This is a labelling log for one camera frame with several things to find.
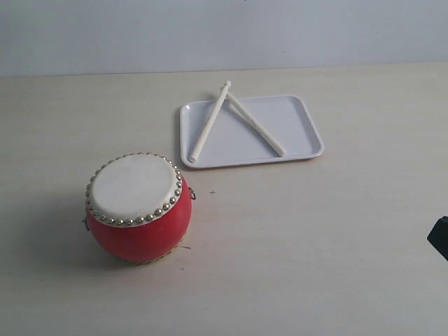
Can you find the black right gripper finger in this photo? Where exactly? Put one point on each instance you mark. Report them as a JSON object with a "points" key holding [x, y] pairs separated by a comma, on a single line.
{"points": [[438, 237]]}

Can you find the red small drum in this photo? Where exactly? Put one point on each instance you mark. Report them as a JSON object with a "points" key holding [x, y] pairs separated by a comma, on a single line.
{"points": [[138, 207]]}

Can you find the white drumstick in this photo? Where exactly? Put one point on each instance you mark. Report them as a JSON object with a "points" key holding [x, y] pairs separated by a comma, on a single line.
{"points": [[250, 119], [210, 122]]}

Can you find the white rectangular tray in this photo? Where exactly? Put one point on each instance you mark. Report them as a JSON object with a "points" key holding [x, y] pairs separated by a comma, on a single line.
{"points": [[233, 142]]}

